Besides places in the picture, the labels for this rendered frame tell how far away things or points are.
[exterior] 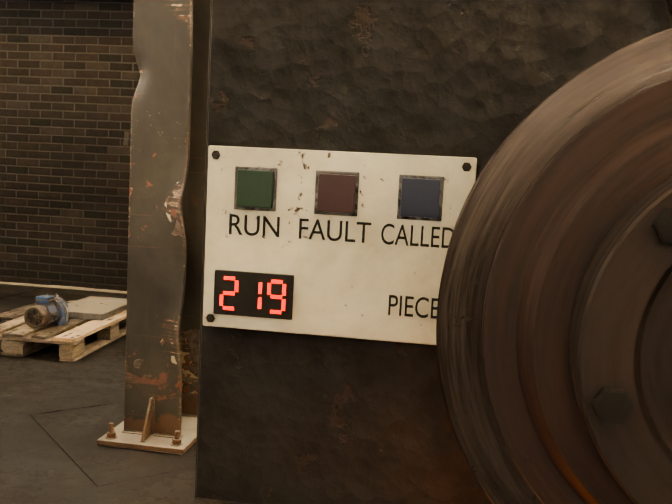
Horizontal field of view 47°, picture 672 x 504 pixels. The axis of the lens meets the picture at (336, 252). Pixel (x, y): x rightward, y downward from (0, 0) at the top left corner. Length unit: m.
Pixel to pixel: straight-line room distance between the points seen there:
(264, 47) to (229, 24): 0.04
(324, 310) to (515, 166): 0.26
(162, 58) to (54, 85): 4.34
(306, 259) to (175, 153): 2.63
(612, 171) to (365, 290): 0.28
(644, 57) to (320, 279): 0.35
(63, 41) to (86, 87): 0.47
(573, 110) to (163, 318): 2.95
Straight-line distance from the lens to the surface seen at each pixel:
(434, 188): 0.73
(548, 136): 0.60
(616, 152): 0.59
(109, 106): 7.44
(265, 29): 0.79
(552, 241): 0.57
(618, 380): 0.54
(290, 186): 0.75
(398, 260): 0.74
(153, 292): 3.44
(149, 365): 3.51
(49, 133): 7.70
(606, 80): 0.61
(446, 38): 0.76
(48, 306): 5.17
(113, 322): 5.44
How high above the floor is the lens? 1.22
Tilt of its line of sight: 6 degrees down
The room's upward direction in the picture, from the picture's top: 3 degrees clockwise
